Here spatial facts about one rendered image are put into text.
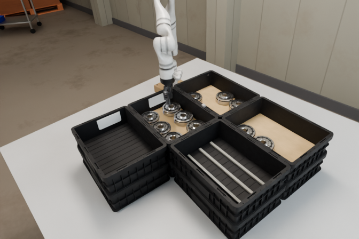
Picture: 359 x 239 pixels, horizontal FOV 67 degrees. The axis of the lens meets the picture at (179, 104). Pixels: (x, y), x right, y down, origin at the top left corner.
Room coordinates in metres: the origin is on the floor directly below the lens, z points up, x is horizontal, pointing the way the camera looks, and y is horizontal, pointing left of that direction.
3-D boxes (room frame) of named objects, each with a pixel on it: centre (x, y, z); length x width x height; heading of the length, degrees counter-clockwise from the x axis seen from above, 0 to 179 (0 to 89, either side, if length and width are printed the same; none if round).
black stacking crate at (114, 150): (0.95, 0.29, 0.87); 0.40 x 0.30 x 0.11; 34
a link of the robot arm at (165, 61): (1.22, 0.06, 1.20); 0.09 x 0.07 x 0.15; 89
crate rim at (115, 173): (0.95, 0.29, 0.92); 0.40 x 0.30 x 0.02; 34
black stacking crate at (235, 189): (0.79, -0.18, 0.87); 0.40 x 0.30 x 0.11; 34
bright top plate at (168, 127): (1.08, 0.10, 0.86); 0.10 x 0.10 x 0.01
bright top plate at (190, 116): (1.16, -0.02, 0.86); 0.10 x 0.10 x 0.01
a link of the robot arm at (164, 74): (1.22, 0.03, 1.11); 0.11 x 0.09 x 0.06; 78
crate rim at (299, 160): (0.96, -0.43, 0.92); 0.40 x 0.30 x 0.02; 34
